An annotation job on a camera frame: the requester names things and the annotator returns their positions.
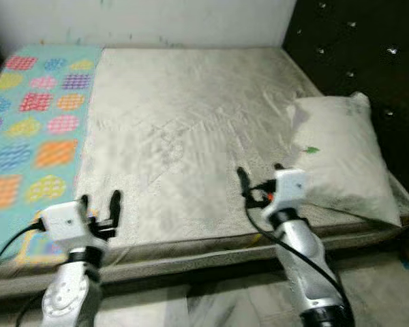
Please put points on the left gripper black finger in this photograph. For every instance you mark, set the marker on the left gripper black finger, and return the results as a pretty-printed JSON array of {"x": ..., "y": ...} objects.
[
  {"x": 84, "y": 203},
  {"x": 114, "y": 204}
]

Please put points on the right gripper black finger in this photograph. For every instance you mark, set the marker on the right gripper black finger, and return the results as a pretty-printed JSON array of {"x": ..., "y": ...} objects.
[
  {"x": 243, "y": 182},
  {"x": 278, "y": 166}
]

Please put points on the white pillow with green tree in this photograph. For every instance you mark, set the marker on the white pillow with green tree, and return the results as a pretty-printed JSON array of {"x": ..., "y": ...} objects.
[{"x": 341, "y": 157}]

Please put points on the colourful children's book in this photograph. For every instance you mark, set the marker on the colourful children's book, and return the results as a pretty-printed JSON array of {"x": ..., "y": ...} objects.
[{"x": 33, "y": 253}]

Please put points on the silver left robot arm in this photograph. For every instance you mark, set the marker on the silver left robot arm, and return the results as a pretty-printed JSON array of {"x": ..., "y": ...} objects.
[{"x": 71, "y": 293}]

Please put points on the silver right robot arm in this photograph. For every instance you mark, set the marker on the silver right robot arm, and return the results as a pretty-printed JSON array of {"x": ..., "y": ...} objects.
[{"x": 307, "y": 266}]

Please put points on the white quilted mattress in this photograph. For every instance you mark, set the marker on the white quilted mattress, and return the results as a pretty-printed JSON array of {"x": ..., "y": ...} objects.
[{"x": 191, "y": 136}]

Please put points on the teal blanket with colourful shapes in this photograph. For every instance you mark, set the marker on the teal blanket with colourful shapes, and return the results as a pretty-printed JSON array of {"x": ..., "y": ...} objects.
[{"x": 34, "y": 129}]

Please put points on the black tufted headboard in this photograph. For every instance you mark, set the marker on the black tufted headboard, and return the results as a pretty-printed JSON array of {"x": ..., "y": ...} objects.
[{"x": 368, "y": 61}]

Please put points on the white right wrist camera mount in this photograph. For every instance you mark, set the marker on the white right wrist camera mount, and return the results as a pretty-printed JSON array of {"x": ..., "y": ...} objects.
[{"x": 290, "y": 187}]

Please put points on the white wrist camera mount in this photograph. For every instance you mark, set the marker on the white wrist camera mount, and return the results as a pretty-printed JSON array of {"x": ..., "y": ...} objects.
[
  {"x": 290, "y": 187},
  {"x": 63, "y": 221}
]

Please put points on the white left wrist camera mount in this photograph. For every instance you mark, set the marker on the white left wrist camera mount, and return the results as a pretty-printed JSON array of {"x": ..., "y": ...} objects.
[{"x": 63, "y": 221}]

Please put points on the dark bed frame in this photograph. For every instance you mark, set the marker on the dark bed frame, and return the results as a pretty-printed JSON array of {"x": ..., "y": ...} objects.
[{"x": 211, "y": 268}]

